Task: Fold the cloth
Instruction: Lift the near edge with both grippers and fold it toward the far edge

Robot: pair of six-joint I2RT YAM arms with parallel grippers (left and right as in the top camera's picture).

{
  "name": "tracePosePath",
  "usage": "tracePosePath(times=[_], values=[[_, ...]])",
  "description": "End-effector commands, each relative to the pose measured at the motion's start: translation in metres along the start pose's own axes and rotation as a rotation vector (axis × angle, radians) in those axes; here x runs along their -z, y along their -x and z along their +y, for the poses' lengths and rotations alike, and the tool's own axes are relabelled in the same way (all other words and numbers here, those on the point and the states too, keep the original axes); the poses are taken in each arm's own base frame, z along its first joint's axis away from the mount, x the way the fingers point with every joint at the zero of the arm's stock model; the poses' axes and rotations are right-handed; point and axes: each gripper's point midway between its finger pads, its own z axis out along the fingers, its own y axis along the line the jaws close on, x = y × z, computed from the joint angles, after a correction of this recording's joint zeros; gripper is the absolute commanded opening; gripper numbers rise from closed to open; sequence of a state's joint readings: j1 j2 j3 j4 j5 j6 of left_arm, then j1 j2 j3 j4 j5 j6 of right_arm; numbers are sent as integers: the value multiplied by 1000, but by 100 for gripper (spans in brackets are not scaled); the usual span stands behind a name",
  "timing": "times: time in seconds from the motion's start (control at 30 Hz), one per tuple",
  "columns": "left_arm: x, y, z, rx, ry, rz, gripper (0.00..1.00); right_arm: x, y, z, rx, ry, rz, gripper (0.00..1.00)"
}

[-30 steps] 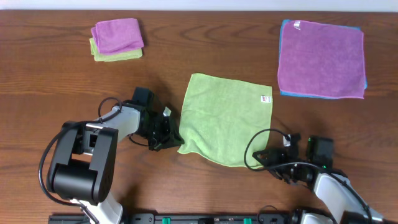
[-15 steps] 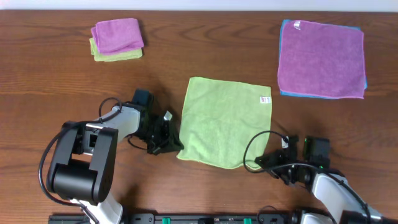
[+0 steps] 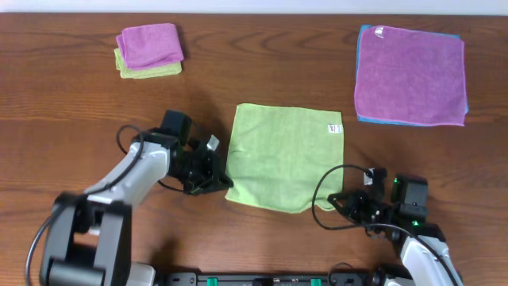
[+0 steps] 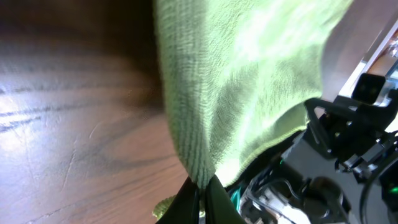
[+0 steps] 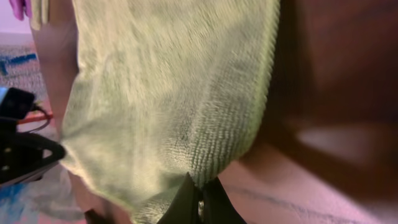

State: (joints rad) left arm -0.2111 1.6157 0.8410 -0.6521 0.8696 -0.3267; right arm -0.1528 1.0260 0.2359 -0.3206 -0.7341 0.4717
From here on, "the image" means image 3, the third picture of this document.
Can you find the green microfiber cloth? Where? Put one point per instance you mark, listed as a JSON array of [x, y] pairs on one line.
[[285, 159]]

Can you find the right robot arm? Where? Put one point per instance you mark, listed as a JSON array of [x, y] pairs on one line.
[[420, 245]]

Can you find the flat blue cloth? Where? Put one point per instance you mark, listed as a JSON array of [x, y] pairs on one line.
[[358, 43]]

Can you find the flat purple cloth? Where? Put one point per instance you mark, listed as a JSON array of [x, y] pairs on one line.
[[410, 75]]

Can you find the folded purple cloth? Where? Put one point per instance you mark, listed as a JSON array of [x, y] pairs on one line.
[[150, 46]]

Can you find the folded green cloth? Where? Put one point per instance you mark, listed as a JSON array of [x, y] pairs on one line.
[[128, 73]]

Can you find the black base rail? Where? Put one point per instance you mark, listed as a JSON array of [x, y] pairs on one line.
[[341, 274]]

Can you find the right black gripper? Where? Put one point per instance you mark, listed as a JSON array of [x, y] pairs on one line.
[[355, 204]]

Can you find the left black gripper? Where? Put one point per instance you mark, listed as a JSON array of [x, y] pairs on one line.
[[207, 170]]

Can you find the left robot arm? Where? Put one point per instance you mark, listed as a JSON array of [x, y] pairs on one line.
[[89, 236]]

